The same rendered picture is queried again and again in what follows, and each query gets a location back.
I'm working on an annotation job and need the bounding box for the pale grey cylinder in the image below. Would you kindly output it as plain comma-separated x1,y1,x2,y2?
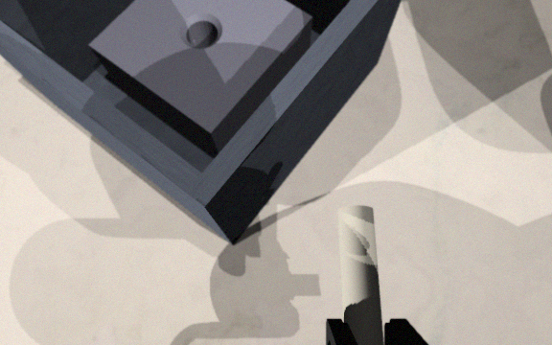
337,205,384,345

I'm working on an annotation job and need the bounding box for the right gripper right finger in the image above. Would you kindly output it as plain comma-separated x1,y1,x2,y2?
384,318,428,345

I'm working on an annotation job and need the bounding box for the grey open box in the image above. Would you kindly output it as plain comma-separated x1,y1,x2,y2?
0,0,402,245

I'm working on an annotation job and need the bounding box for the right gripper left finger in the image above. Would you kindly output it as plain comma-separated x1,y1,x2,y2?
326,319,357,345

